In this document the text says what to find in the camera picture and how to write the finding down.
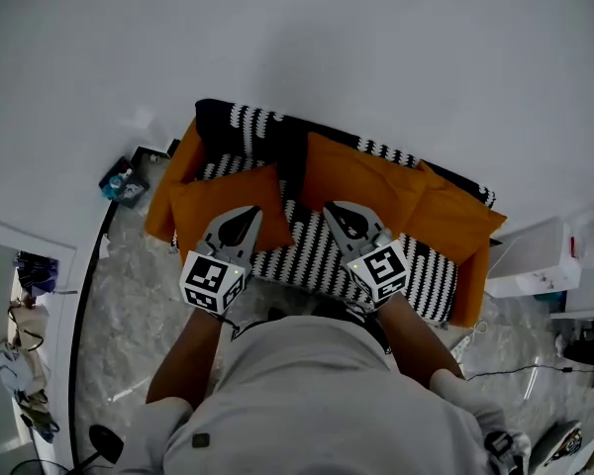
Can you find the person's left forearm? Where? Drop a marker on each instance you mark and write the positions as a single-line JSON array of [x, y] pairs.
[[188, 354]]

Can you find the large orange cushion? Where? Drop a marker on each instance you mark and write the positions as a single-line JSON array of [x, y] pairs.
[[450, 216], [356, 176]]

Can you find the small black shirt badge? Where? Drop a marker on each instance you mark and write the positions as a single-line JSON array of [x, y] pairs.
[[201, 440]]

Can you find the black tray of bottles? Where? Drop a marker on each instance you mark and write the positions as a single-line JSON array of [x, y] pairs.
[[125, 182]]

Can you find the person's grey shirt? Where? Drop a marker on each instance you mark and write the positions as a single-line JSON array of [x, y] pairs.
[[317, 404]]

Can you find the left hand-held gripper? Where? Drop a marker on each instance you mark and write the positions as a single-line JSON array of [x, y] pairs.
[[212, 279]]

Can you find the orange sofa with backrest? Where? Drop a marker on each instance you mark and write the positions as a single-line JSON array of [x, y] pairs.
[[470, 285]]

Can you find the black round lamp head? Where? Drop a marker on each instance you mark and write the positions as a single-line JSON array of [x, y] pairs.
[[106, 442]]

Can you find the blue plastic bottle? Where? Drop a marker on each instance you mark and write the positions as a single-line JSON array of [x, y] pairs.
[[114, 185]]

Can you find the black low side table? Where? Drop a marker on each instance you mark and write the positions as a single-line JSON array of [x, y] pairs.
[[151, 155]]

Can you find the black white patterned throw blanket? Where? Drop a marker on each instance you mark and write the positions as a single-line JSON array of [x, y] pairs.
[[307, 245]]

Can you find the white box appliance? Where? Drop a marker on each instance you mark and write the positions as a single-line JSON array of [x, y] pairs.
[[532, 260]]

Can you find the white power strip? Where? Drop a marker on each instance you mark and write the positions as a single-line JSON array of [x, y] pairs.
[[463, 345]]

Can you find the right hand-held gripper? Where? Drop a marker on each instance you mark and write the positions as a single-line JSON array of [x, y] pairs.
[[380, 272]]

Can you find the small orange cushion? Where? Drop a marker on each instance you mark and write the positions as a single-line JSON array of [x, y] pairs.
[[213, 201]]

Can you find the pile of clothes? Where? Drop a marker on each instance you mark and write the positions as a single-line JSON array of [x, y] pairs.
[[27, 354]]

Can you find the grey bag with orange print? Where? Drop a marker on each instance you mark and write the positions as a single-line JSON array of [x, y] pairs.
[[559, 446]]

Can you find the person's right forearm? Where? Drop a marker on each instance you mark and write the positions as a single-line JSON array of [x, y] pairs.
[[416, 334]]

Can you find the white shelf unit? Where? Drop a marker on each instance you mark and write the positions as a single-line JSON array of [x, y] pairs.
[[591, 265]]

